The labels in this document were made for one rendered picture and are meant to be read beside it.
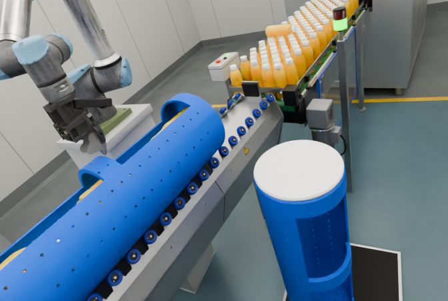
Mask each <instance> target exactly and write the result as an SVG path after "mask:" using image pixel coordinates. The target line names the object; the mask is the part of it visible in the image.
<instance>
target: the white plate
mask: <svg viewBox="0 0 448 301"><path fill-rule="evenodd" d="M343 173H344V163H343V159H342V157H341V156H340V154H339V153H338V152H337V151H336V150H335V149H333V148H332V147H330V146H329V145H326V144H324V143H321V142H318V141H311V140H295V141H288V142H285V143H281V144H279V145H276V146H275V147H272V148H271V149H269V150H268V151H266V152H265V153H264V154H263V155H262V156H261V157H260V158H259V159H258V161H257V163H256V164H255V168H254V178H255V181H256V184H257V185H258V187H259V188H260V189H261V190H262V191H263V192H265V193H266V194H267V195H269V196H271V197H273V198H277V199H279V200H285V201H304V200H311V199H313V198H317V197H319V196H322V195H324V194H326V193H327V192H329V191H331V190H332V189H333V188H334V187H335V186H336V185H337V184H338V183H339V182H340V181H341V178H342V177H343Z"/></svg>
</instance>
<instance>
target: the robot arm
mask: <svg viewBox="0 0 448 301"><path fill-rule="evenodd" d="M32 1H34V0H2V4H1V12H0V80H5V79H12V78H14V77H17V76H19V75H23V74H26V73H28V74H29V76H30V78H31V79H32V80H33V82H34V83H35V85H36V86H37V88H38V89H39V91H40V92H41V94H42V95H43V97H44V98H45V100H46V101H48V102H49V103H48V104H46V105H44V106H43V109H44V110H45V111H46V113H47V115H48V116H49V117H50V118H51V120H52V122H53V123H54V124H53V127H54V128H55V129H56V130H57V132H58V134H59V135H60V136H61V138H62V139H63V140H64V139H65V140H67V141H72V142H75V143H77V142H78V141H80V140H83V143H82V145H81V147H80V150H81V152H83V153H85V152H87V153H88V154H94V153H95V152H98V151H100V152H101V153H102V154H103V155H104V156H105V155H106V154H107V144H106V139H105V135H104V133H103V130H102V129H101V128H100V126H99V124H100V123H103V122H105V121H107V120H108V119H111V118H112V117H113V116H114V115H115V114H116V113H117V110H116V108H115V106H114V105H113V104H112V99H111V98H106V97H105V94H104V93H107V92H109V91H113V90H116V89H121V88H122V89H123V88H124V87H127V86H129V85H131V84H132V81H133V78H132V72H131V67H130V64H129V61H128V60H127V58H123V59H122V57H121V55H120V53H117V52H115V51H114V50H113V47H112V45H111V43H110V41H109V39H108V37H107V35H106V33H105V31H104V29H103V26H102V24H101V22H100V20H99V18H98V16H97V14H96V12H95V10H94V8H93V6H92V4H91V2H90V0H63V2H64V4H65V6H66V8H67V10H68V12H69V14H70V16H71V17H72V19H73V21H74V23H75V24H76V26H77V28H78V30H79V32H80V34H81V36H82V38H83V40H84V41H85V43H86V45H87V47H88V49H89V50H90V52H91V54H92V56H93V58H94V61H93V66H94V67H91V65H89V64H85V65H82V66H81V67H78V68H76V69H74V70H73V71H71V72H69V73H68V74H66V73H65V71H64V70H63V68H62V66H61V65H62V64H63V63H65V62H66V61H67V60H68V59H69V58H70V56H71V55H72V53H73V46H72V43H71V42H70V40H69V39H68V38H67V37H66V36H64V35H62V34H58V33H54V34H50V35H47V36H46V37H45V38H44V37H43V36H42V35H34V36H31V37H30V36H29V30H30V21H31V6H32Z"/></svg>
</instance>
